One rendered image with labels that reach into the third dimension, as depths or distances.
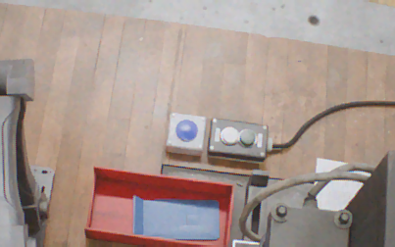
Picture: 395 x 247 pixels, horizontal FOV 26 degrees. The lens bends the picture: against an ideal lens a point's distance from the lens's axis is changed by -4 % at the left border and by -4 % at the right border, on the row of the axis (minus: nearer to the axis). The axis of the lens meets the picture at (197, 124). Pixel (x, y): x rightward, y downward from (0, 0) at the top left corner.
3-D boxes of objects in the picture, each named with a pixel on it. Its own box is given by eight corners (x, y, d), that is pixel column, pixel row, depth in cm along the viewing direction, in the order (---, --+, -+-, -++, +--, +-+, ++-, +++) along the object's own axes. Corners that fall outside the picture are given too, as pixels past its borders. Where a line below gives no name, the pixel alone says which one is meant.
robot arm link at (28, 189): (40, 235, 140) (22, 74, 120) (1, 236, 139) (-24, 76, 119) (41, 210, 145) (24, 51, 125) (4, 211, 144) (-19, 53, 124)
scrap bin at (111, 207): (94, 175, 156) (93, 165, 151) (231, 194, 157) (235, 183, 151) (85, 238, 151) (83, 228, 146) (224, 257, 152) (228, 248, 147)
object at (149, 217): (132, 200, 154) (133, 195, 152) (219, 202, 156) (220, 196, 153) (132, 237, 152) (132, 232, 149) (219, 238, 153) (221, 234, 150)
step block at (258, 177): (246, 185, 158) (253, 169, 150) (262, 187, 158) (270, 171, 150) (242, 219, 155) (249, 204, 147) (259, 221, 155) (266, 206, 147)
